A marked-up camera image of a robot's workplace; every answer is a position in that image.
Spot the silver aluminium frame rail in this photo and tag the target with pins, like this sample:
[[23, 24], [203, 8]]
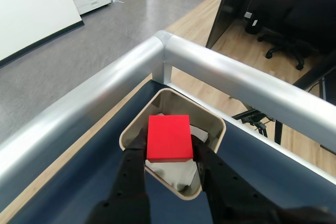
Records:
[[210, 64]]

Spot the small black bin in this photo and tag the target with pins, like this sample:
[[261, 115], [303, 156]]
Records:
[[254, 23]]

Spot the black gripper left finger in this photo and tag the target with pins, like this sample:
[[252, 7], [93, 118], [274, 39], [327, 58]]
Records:
[[128, 182]]

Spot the dark grey table mat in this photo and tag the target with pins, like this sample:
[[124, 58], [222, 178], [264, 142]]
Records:
[[78, 182]]

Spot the black desk with wooden top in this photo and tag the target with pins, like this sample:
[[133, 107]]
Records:
[[223, 6]]

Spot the red cube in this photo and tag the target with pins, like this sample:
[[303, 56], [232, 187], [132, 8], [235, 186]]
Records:
[[169, 137]]

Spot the black tripod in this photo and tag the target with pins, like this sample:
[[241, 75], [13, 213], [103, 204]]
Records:
[[253, 117]]

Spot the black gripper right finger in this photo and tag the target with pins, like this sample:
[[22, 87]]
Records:
[[236, 197]]

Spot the beige box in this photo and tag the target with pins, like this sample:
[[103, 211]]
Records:
[[207, 119]]

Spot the black office chair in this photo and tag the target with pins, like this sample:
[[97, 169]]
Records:
[[302, 11]]

